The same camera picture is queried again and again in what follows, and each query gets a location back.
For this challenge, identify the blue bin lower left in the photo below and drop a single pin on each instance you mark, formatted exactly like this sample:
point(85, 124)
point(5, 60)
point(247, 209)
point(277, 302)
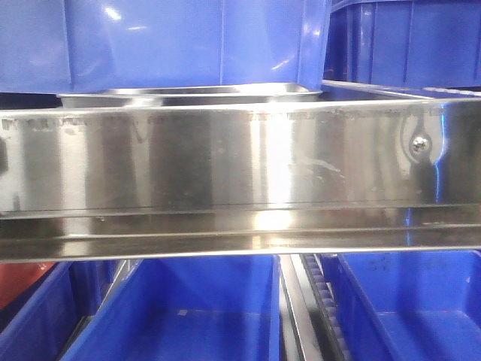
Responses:
point(38, 324)

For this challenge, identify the blue bin lower centre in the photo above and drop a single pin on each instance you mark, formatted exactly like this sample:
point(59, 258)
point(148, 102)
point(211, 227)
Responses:
point(192, 308)

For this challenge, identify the blue bin upper left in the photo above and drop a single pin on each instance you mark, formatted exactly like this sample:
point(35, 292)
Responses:
point(88, 46)

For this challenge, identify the silver rail screw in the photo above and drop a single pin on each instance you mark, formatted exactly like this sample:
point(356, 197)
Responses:
point(420, 144)

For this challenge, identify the roller track rail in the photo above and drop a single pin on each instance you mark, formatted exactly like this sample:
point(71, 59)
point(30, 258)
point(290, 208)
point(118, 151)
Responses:
point(308, 312)

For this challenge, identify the stainless steel shelf front rail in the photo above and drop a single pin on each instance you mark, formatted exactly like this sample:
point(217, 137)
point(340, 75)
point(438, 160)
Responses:
point(106, 183)

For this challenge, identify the blue bin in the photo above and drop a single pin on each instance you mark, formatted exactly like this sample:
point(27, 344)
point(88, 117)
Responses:
point(407, 305)
point(38, 324)
point(415, 44)
point(192, 308)
point(88, 46)

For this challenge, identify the blue bin lower right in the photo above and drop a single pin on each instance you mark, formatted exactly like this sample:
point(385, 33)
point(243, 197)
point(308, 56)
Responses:
point(407, 305)

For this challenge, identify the red bin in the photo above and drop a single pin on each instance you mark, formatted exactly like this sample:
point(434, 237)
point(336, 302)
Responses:
point(18, 277)

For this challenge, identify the blue bin upper right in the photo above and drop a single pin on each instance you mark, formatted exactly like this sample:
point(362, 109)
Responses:
point(415, 44)

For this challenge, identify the silver metal tray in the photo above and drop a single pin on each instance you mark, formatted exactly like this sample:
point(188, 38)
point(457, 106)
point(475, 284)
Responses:
point(249, 93)

